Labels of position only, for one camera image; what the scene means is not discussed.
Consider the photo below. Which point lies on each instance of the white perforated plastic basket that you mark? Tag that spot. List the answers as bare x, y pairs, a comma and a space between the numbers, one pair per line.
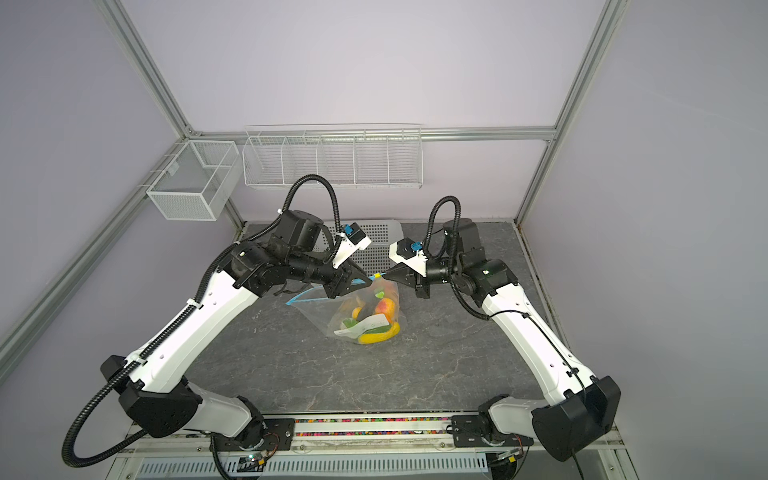
382, 233

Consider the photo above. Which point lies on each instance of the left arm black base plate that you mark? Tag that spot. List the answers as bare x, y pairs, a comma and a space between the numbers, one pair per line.
277, 434

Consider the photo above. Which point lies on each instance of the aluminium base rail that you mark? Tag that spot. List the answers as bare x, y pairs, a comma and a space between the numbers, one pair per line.
353, 433

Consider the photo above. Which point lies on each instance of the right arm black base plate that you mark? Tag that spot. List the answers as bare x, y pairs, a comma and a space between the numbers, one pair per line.
476, 430

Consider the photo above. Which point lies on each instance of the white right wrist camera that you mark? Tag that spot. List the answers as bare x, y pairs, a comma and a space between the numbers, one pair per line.
410, 253

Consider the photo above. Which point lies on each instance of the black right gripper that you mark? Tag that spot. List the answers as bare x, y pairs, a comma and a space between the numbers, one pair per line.
402, 277

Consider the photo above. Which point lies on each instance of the white wire wall shelf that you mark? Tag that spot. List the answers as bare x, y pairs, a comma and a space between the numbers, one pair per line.
346, 155

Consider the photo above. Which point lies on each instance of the clear zip bag blue zipper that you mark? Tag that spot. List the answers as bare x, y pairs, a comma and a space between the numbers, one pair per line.
370, 314

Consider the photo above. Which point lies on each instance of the white vent grille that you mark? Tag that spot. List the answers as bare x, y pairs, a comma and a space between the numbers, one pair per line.
321, 466

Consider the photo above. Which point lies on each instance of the aluminium frame profiles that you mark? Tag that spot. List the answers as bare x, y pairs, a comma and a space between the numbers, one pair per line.
115, 83

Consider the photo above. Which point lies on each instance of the yellow peach with red spot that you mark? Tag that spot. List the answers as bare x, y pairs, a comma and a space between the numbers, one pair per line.
387, 307

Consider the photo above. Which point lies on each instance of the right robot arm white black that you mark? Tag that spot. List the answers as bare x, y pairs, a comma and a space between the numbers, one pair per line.
577, 406

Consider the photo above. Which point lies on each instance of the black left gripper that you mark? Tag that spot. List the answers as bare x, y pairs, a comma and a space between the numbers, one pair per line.
344, 276

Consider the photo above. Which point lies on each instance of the white mesh wall box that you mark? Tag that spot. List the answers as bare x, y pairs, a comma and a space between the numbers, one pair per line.
198, 181

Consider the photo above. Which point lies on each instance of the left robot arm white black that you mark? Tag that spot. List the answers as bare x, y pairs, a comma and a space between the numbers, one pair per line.
151, 383

